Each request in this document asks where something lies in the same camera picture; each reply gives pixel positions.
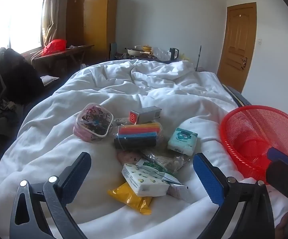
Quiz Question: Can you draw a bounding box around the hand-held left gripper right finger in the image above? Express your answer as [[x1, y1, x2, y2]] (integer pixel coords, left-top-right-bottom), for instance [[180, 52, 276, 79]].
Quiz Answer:
[[193, 153, 276, 239]]

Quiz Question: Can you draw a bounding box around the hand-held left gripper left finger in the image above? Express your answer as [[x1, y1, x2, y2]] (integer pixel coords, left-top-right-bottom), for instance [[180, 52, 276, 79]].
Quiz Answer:
[[9, 151, 92, 239]]

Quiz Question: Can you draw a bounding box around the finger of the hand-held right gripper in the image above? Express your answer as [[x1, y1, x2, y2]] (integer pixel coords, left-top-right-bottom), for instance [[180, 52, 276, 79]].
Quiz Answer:
[[266, 160, 288, 206], [267, 147, 288, 167]]

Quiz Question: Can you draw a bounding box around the red plastic basket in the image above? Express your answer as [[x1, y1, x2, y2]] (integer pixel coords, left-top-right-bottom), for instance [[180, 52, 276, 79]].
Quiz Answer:
[[219, 105, 288, 185]]

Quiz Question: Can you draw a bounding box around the pink soft packet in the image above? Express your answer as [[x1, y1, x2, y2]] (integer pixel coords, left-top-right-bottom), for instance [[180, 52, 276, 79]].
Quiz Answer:
[[116, 151, 142, 166]]

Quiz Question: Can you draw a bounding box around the small white packet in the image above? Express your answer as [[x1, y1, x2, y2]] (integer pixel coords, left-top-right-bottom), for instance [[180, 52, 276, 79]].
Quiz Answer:
[[166, 183, 194, 203]]

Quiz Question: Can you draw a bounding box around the teal tissue pack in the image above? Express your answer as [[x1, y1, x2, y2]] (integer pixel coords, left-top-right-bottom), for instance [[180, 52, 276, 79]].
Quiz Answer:
[[167, 128, 198, 155]]

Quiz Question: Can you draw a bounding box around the clear plastic bag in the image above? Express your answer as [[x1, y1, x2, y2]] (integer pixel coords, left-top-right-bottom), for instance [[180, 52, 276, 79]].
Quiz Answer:
[[140, 149, 192, 174]]

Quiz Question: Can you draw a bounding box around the green and white packet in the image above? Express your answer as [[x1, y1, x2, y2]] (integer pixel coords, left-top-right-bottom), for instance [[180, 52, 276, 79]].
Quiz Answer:
[[135, 159, 182, 185]]

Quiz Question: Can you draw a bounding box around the yellow packet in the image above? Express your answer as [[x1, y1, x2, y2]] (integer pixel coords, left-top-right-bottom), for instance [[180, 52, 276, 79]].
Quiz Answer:
[[107, 182, 153, 216]]

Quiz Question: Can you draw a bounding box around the pink cartoon plastic container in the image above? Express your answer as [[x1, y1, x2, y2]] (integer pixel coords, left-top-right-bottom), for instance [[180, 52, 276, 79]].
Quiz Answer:
[[74, 103, 114, 142]]

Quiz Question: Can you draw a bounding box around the lemon print tissue pack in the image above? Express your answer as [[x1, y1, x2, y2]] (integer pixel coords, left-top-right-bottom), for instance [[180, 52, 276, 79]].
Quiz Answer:
[[121, 164, 171, 197]]

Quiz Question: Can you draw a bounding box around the blue mattress edge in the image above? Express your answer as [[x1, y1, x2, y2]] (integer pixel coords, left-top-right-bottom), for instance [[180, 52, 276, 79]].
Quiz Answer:
[[221, 84, 252, 108]]

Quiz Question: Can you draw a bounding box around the pack of coloured rolls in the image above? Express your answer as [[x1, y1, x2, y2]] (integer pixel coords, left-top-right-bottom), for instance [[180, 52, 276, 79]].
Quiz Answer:
[[113, 122, 164, 151]]

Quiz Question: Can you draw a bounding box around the small grey box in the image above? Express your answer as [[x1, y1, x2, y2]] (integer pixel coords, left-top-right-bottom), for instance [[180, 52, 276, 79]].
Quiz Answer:
[[129, 107, 162, 125]]

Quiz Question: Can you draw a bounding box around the white duvet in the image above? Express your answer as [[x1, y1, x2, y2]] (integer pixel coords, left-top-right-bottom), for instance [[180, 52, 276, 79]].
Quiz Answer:
[[0, 59, 288, 239]]

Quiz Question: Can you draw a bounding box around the grey cushion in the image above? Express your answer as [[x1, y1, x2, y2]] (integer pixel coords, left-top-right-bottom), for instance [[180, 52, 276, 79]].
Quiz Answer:
[[40, 75, 60, 86]]

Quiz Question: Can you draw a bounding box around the pile of dark clothes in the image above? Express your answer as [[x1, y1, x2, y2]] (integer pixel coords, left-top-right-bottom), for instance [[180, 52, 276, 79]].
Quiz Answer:
[[0, 47, 45, 140]]

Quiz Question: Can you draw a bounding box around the wooden door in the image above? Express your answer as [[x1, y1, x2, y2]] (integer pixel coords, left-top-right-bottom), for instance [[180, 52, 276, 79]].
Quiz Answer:
[[217, 2, 257, 93]]

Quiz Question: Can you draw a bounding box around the black tripod pole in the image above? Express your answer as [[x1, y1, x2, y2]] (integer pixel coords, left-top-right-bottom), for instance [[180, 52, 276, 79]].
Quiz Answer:
[[195, 45, 202, 72]]

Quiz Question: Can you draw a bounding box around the dark wooden table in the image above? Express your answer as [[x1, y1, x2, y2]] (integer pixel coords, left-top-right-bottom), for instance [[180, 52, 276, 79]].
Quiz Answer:
[[31, 45, 95, 77]]

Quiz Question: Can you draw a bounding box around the electric kettle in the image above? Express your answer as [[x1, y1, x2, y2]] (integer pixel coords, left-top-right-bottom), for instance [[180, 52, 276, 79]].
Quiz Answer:
[[169, 47, 180, 61]]

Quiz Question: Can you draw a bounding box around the red bag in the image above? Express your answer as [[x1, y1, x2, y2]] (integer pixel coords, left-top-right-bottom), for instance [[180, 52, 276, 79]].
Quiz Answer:
[[42, 39, 67, 55]]

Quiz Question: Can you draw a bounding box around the translucent plastic bag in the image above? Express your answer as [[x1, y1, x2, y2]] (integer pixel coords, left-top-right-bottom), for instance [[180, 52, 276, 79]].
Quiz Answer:
[[153, 46, 171, 62]]

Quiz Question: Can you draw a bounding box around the wooden wardrobe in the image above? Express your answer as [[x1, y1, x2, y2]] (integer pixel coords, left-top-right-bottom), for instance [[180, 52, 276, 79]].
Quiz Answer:
[[67, 0, 118, 63]]

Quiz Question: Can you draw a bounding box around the beige curtain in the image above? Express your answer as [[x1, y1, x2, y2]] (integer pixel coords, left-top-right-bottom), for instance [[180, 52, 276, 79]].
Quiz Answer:
[[41, 0, 83, 48]]

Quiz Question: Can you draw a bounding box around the window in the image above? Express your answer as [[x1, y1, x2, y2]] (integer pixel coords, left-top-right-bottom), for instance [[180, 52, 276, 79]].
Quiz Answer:
[[0, 0, 46, 65]]

